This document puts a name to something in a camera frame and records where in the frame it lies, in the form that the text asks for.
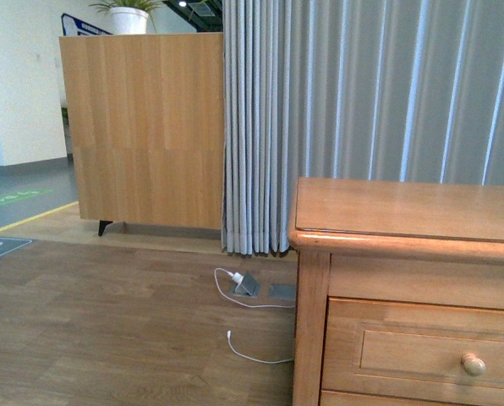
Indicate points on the wooden top drawer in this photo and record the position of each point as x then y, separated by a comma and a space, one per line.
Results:
413, 351

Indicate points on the round wooden drawer knob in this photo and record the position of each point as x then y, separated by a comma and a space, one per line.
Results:
473, 365

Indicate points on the white charger plug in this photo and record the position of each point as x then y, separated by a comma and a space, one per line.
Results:
236, 277

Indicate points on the open floor socket box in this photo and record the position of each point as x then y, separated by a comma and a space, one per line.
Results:
249, 287

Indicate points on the light wooden cabinet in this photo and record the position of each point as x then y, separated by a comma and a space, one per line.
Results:
146, 115

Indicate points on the wooden nightstand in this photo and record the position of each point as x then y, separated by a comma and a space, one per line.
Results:
410, 243

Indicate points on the grey pleated curtain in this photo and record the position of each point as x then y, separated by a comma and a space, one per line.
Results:
377, 90

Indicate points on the white potted plant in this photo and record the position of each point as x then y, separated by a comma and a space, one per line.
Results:
128, 16

